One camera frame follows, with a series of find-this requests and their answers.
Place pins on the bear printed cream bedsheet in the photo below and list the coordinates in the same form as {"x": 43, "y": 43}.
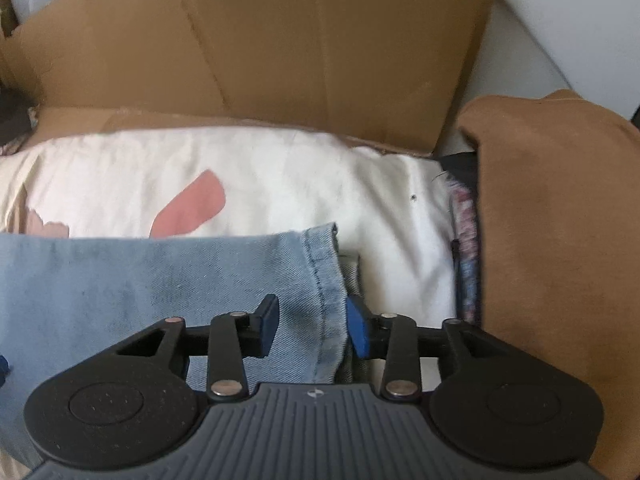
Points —
{"x": 300, "y": 185}

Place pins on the blue denim jeans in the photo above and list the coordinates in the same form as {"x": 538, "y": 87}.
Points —
{"x": 125, "y": 300}

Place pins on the folded brown cloth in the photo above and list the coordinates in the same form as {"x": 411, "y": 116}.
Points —
{"x": 550, "y": 235}

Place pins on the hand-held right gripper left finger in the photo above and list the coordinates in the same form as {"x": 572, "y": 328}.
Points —
{"x": 267, "y": 327}

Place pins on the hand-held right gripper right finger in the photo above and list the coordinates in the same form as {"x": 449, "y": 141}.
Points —
{"x": 357, "y": 331}

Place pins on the brown cardboard sheet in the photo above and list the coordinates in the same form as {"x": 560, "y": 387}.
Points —
{"x": 300, "y": 35}

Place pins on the white cabinet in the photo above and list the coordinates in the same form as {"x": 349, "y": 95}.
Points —
{"x": 575, "y": 20}

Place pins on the floral patterned cloth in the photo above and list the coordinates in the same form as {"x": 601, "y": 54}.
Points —
{"x": 465, "y": 260}

